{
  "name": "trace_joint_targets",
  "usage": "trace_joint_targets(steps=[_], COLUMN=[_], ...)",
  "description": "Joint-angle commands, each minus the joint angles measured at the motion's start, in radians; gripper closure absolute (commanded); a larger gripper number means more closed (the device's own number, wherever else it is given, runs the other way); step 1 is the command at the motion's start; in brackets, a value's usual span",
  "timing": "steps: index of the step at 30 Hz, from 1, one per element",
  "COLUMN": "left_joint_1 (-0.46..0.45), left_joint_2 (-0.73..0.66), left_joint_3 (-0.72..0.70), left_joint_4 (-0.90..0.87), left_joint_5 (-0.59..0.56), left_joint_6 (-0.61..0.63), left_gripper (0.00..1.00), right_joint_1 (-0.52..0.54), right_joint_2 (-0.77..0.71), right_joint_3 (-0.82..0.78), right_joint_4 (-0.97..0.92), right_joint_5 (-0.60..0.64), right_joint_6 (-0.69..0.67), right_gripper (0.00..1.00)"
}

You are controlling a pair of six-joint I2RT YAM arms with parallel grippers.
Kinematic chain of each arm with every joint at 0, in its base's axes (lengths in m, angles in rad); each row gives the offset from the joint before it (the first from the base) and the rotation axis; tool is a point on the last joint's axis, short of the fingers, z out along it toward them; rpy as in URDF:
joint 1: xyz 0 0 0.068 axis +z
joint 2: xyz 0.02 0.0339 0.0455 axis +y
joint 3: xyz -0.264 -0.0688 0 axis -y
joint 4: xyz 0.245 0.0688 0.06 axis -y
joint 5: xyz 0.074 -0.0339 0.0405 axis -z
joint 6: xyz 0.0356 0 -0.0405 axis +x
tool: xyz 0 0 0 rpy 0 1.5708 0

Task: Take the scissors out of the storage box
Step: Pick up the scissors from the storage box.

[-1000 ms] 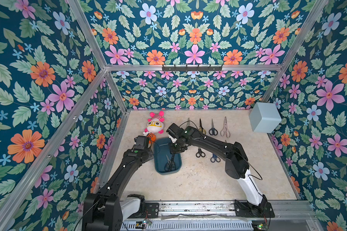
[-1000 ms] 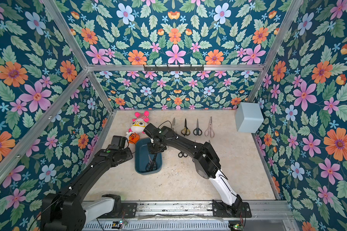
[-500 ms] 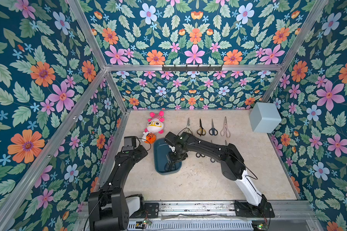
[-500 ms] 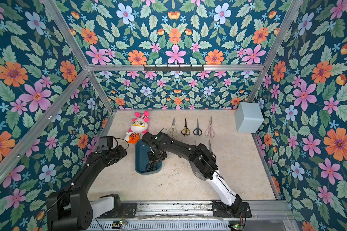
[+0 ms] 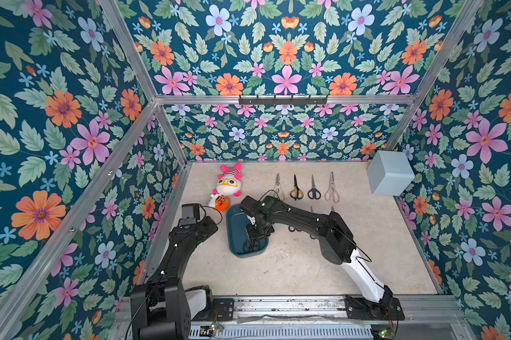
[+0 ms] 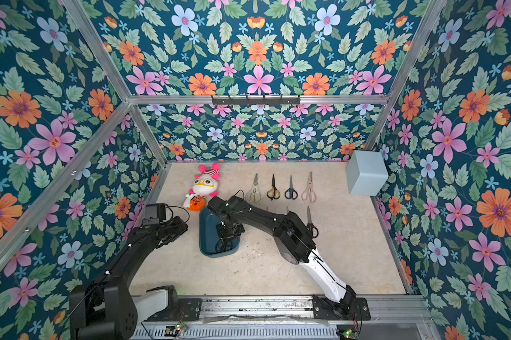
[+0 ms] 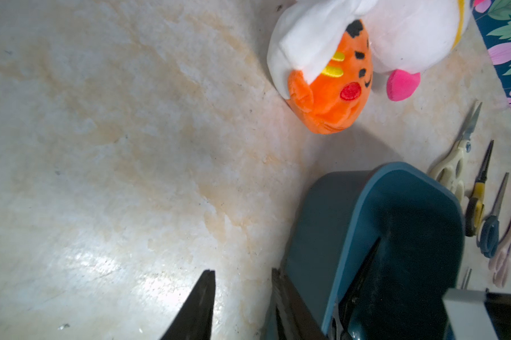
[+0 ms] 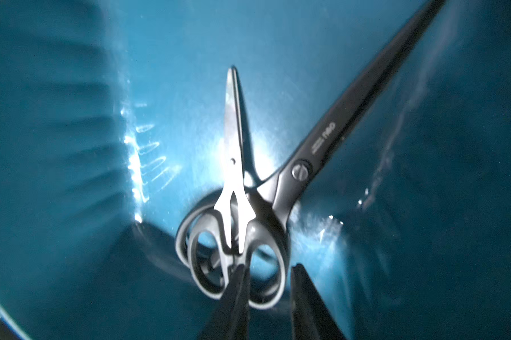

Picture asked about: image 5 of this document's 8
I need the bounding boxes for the teal plastic storage box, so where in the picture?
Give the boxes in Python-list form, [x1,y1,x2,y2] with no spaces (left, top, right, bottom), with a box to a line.
[226,205,269,259]

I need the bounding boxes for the yellow black scissors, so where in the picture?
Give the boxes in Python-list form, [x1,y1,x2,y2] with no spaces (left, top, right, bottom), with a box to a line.
[290,175,305,201]

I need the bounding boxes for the small black scissors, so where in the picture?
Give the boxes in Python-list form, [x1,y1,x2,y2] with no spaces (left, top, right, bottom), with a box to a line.
[307,175,322,200]

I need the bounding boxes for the pink handled scissors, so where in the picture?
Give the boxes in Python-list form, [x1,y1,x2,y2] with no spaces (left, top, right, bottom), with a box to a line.
[324,171,340,203]

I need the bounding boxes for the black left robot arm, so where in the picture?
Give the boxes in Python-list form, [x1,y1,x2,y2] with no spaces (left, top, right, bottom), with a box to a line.
[126,203,218,339]

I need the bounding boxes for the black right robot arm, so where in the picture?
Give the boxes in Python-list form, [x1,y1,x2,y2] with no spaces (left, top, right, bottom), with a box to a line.
[240,195,393,310]

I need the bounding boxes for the grey cube box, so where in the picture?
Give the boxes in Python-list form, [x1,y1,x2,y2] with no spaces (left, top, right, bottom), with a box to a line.
[367,150,415,196]

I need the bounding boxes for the pink white plush doll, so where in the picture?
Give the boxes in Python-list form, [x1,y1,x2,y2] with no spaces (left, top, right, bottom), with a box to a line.
[208,163,243,213]

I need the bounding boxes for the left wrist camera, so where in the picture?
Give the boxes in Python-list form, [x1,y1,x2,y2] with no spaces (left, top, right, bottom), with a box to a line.
[178,203,200,227]

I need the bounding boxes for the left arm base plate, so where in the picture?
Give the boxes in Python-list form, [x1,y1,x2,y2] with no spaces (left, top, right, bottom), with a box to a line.
[193,298,235,322]

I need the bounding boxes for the black hook rail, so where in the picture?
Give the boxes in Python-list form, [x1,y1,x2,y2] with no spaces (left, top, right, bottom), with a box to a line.
[238,95,329,106]

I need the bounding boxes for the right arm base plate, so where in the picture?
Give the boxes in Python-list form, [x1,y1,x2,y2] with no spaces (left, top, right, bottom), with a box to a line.
[344,292,405,322]

